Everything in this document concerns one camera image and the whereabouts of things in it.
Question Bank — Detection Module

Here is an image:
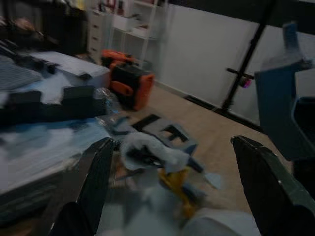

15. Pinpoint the black floor stand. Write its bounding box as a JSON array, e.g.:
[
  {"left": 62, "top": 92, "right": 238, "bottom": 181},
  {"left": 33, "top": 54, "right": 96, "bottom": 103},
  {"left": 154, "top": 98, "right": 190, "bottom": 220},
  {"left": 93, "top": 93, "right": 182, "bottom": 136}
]
[{"left": 218, "top": 22, "right": 269, "bottom": 113}]

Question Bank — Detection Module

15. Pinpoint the yellow plastic wrapper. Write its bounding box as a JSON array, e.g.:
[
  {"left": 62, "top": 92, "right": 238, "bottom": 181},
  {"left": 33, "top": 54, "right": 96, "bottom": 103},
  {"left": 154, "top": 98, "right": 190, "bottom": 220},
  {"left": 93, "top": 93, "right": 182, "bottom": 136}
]
[{"left": 157, "top": 169, "right": 199, "bottom": 220}]

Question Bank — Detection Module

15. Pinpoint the orange and black tool bag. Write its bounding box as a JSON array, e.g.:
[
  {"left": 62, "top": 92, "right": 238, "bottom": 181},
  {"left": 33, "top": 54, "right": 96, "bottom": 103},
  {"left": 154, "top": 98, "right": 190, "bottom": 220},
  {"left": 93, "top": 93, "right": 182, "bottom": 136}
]
[{"left": 100, "top": 49, "right": 156, "bottom": 112}]

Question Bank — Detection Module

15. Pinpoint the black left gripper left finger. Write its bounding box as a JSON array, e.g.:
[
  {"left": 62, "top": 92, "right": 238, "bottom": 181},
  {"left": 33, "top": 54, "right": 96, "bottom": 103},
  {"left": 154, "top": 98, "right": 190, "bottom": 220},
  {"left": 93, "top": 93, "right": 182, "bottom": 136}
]
[{"left": 48, "top": 137, "right": 116, "bottom": 236}]

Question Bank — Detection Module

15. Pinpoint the black flat box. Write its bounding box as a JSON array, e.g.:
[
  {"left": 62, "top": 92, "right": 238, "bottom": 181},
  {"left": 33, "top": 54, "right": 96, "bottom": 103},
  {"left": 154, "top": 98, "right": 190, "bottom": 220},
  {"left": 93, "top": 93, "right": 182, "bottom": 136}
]
[{"left": 0, "top": 85, "right": 109, "bottom": 125}]

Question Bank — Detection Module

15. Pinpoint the white drawer unit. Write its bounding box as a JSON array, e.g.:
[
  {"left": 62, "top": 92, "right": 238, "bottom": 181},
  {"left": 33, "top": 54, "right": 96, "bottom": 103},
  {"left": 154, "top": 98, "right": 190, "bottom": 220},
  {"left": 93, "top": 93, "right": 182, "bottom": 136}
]
[{"left": 86, "top": 9, "right": 111, "bottom": 59}]

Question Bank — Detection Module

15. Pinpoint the crumpled pale blue tissue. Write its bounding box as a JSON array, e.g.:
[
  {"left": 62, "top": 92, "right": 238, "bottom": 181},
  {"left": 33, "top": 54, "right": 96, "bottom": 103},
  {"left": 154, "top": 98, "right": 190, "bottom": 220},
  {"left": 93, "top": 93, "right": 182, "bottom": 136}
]
[{"left": 122, "top": 131, "right": 205, "bottom": 174}]

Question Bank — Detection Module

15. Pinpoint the blue rubbish bin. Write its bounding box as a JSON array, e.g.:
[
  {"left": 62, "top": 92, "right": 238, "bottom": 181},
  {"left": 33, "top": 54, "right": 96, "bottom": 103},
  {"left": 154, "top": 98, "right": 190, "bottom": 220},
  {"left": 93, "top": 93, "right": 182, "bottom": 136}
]
[{"left": 253, "top": 22, "right": 315, "bottom": 162}]

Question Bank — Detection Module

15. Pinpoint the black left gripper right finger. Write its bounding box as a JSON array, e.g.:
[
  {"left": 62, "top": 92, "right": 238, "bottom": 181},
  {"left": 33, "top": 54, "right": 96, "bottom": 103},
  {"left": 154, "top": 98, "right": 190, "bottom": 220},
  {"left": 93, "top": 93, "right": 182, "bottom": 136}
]
[{"left": 230, "top": 135, "right": 315, "bottom": 236}]

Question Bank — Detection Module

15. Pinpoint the white flat box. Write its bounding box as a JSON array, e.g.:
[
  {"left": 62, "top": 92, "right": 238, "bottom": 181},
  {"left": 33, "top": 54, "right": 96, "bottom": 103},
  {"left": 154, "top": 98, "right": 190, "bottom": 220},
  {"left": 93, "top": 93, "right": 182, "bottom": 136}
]
[{"left": 31, "top": 51, "right": 111, "bottom": 87}]

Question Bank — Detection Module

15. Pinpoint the clear plastic bottle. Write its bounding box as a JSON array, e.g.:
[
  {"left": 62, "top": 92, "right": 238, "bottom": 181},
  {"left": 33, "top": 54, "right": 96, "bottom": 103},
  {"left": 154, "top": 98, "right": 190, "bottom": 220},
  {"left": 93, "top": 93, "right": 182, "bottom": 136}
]
[{"left": 94, "top": 88, "right": 125, "bottom": 130}]

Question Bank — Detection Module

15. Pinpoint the white open shelf unit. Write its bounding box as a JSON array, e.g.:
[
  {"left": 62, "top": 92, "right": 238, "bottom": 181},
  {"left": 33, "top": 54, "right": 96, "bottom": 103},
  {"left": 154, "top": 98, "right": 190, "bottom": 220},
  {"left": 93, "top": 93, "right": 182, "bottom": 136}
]
[{"left": 108, "top": 0, "right": 163, "bottom": 65}]

